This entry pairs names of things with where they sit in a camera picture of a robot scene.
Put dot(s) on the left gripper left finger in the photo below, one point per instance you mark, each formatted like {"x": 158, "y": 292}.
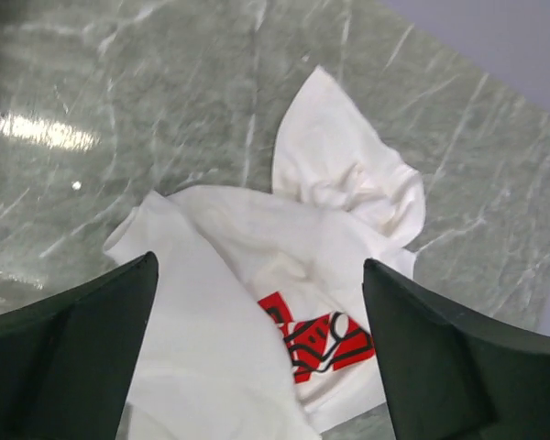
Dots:
{"x": 67, "y": 362}

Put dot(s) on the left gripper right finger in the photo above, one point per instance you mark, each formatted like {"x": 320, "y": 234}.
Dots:
{"x": 450, "y": 372}

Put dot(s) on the white t shirt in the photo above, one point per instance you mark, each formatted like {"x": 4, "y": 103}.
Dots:
{"x": 259, "y": 328}

